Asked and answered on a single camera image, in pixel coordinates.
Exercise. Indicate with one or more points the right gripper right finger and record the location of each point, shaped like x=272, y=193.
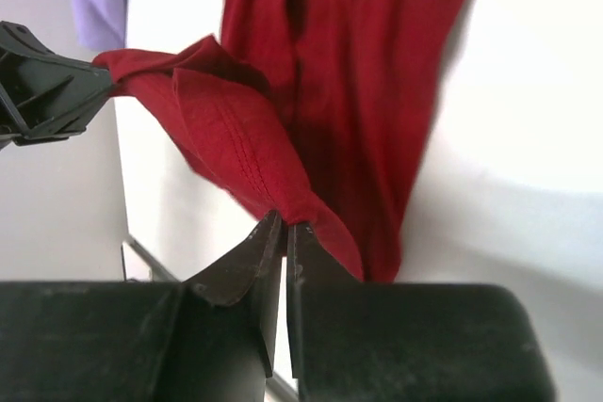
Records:
x=367, y=341

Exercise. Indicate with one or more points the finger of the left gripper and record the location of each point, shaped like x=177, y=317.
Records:
x=45, y=97

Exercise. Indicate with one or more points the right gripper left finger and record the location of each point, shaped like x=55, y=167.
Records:
x=209, y=338

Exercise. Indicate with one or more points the red t shirt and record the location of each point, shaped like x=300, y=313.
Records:
x=317, y=109

